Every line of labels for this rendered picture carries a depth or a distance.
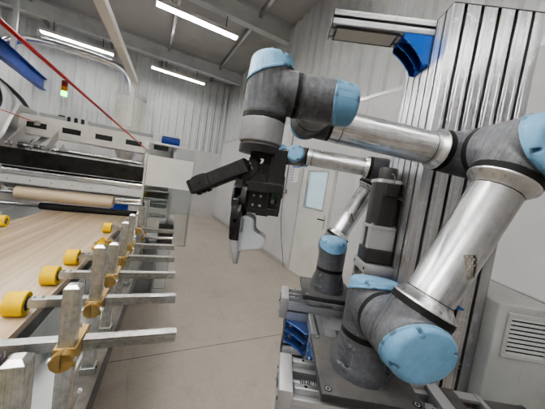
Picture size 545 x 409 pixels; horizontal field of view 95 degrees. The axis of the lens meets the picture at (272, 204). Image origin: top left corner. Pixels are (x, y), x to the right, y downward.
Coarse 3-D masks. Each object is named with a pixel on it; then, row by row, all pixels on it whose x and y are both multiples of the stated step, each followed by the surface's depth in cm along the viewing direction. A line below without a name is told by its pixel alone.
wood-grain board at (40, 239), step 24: (48, 216) 224; (72, 216) 238; (96, 216) 253; (0, 240) 148; (24, 240) 154; (48, 240) 161; (72, 240) 168; (96, 240) 175; (0, 264) 119; (24, 264) 122; (48, 264) 126; (0, 288) 98; (24, 288) 101; (48, 288) 103; (0, 336) 73
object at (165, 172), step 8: (152, 160) 270; (160, 160) 272; (168, 160) 275; (176, 160) 278; (152, 168) 271; (160, 168) 273; (168, 168) 276; (176, 168) 279; (184, 168) 282; (192, 168) 286; (152, 176) 272; (160, 176) 274; (168, 176) 277; (176, 176) 280; (184, 176) 283; (144, 184) 270; (152, 184) 273; (160, 184) 275; (168, 184) 278; (176, 184) 281; (184, 184) 284
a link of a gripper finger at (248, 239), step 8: (248, 216) 43; (240, 224) 42; (248, 224) 43; (240, 232) 43; (248, 232) 43; (232, 240) 42; (240, 240) 43; (248, 240) 43; (256, 240) 43; (232, 248) 43; (240, 248) 43; (248, 248) 43; (256, 248) 43; (232, 256) 44
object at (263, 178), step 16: (240, 144) 42; (256, 144) 40; (256, 160) 43; (272, 160) 42; (240, 176) 43; (256, 176) 43; (272, 176) 42; (256, 192) 42; (272, 192) 41; (256, 208) 42; (272, 208) 42
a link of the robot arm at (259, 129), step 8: (248, 120) 41; (256, 120) 40; (264, 120) 40; (272, 120) 40; (248, 128) 41; (256, 128) 40; (264, 128) 40; (272, 128) 41; (280, 128) 42; (240, 136) 42; (248, 136) 41; (256, 136) 40; (264, 136) 40; (272, 136) 41; (280, 136) 42; (272, 144) 42; (280, 144) 42
